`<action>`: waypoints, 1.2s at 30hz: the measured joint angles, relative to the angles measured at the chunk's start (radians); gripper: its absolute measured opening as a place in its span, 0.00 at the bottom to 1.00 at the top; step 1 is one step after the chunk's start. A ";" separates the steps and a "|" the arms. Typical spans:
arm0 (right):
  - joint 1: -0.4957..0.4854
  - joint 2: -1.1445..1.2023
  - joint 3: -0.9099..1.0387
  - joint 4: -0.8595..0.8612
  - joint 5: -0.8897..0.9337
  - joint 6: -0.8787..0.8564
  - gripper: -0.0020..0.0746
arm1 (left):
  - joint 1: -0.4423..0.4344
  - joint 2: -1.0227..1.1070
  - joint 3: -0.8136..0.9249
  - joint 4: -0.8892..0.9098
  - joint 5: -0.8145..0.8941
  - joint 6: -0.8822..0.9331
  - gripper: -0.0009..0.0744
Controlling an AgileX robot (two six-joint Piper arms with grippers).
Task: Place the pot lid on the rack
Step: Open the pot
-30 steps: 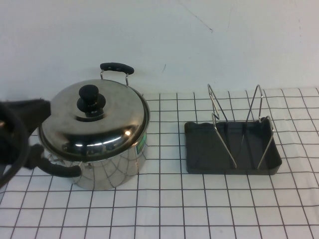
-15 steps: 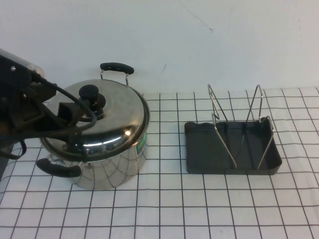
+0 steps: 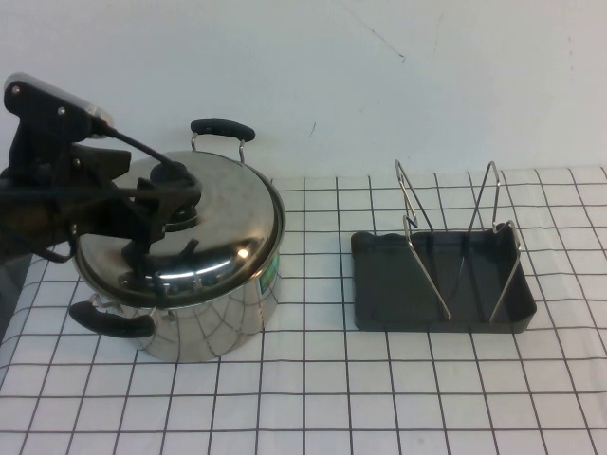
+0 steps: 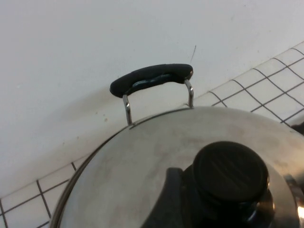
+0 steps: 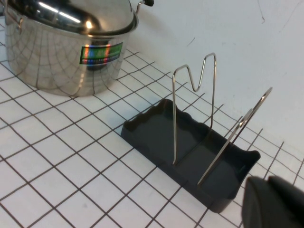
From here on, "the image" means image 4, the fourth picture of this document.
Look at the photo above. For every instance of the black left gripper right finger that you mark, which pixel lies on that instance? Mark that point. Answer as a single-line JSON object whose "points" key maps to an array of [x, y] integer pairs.
{"points": [[299, 204]]}

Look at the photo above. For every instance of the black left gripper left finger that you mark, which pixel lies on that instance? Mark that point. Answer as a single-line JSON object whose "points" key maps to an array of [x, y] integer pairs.
{"points": [[174, 190]]}

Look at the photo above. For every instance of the stainless steel lid black knob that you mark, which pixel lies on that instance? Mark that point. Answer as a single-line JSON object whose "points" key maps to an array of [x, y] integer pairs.
{"points": [[142, 166]]}

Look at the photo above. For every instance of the white black grid tablecloth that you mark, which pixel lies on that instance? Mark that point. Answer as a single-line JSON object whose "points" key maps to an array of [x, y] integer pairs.
{"points": [[261, 90]]}

